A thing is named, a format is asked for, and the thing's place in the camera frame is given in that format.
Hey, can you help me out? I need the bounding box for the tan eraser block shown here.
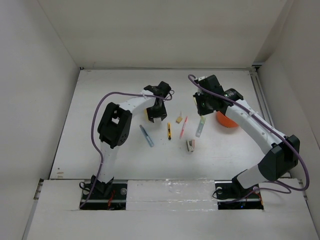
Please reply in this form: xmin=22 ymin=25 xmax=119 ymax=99
xmin=176 ymin=117 xmax=182 ymax=124

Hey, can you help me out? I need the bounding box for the thin pink highlighter pen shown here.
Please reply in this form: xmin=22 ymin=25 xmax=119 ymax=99
xmin=179 ymin=116 xmax=188 ymax=139

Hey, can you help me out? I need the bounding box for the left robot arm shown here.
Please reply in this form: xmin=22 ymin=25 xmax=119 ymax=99
xmin=89 ymin=81 xmax=172 ymax=199

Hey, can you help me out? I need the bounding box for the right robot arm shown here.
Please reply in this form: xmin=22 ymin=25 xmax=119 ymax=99
xmin=188 ymin=74 xmax=300 ymax=202

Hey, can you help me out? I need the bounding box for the yellow thick highlighter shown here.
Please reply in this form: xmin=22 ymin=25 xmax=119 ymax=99
xmin=144 ymin=109 xmax=148 ymax=119

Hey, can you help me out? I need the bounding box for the yellow utility knife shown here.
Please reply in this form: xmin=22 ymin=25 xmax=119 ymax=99
xmin=167 ymin=122 xmax=172 ymax=140

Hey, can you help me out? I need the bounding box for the green thick highlighter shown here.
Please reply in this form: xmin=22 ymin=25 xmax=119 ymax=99
xmin=195 ymin=116 xmax=206 ymax=138

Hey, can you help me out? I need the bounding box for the blue mechanical pencil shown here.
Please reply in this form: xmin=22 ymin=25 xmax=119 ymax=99
xmin=139 ymin=124 xmax=154 ymax=148

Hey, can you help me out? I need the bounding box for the orange round container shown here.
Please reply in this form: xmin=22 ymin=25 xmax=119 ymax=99
xmin=216 ymin=111 xmax=239 ymax=128

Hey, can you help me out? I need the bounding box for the small pink white stapler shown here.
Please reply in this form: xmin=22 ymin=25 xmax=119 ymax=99
xmin=186 ymin=139 xmax=195 ymax=153

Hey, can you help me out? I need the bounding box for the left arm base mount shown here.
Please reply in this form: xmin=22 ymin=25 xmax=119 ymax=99
xmin=79 ymin=175 xmax=128 ymax=211

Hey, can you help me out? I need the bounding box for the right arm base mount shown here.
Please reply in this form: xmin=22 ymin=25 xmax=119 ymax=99
xmin=212 ymin=180 xmax=264 ymax=210

